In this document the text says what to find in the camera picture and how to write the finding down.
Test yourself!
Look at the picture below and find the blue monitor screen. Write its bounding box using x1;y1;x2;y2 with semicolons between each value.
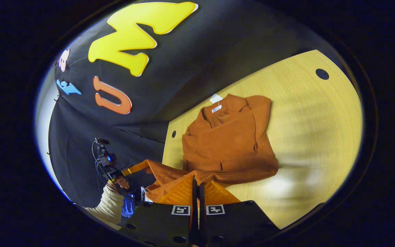
121;194;143;218

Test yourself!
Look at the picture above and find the black backdrop cloth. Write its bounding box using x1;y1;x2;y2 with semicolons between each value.
35;0;356;210

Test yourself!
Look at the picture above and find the orange button jacket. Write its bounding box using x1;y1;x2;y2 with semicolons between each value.
144;94;279;203

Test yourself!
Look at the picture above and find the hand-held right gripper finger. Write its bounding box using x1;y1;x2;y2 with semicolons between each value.
198;180;280;247
117;175;198;247

